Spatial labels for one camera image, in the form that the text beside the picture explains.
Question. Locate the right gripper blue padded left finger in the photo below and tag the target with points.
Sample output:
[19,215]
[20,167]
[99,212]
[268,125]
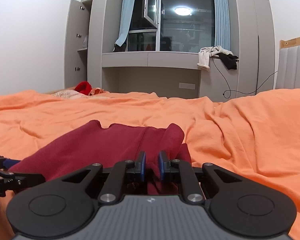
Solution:
[125,177]

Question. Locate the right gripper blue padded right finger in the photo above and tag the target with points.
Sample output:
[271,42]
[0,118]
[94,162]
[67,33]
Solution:
[180,172]

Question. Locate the dark red long-sleeve sweater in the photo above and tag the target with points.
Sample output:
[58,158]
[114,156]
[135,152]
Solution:
[91,143]

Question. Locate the orange bed duvet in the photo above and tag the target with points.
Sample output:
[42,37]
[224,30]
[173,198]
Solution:
[255,136]

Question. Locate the floral pink cloth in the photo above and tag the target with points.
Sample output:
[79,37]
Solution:
[69,94]

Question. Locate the bright red cloth item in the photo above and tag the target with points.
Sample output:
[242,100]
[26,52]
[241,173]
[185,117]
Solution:
[83,87]

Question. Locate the grey window desk unit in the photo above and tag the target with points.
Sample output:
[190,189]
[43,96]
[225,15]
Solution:
[151,71]

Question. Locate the black garment on sill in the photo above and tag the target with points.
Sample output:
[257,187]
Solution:
[229,60]

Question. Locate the right light blue curtain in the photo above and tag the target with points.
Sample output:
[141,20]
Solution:
[222,24]

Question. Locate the light blue curtain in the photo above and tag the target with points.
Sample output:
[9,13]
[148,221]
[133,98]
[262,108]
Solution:
[125,20]
[222,24]

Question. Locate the right grey wardrobe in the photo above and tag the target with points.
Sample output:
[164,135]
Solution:
[252,40]

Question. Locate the open grey wardrobe door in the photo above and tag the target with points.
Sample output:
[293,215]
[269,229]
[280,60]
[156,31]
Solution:
[76,43]

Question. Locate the open window sash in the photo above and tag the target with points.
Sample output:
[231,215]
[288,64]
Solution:
[150,12]

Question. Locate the left light blue curtain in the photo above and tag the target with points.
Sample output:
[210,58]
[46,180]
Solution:
[125,20]

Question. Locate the white wall socket plate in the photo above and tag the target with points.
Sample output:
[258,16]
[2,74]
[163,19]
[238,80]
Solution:
[191,86]

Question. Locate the padded headboard with wood rail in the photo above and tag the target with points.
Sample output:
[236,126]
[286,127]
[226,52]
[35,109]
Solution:
[288,75]

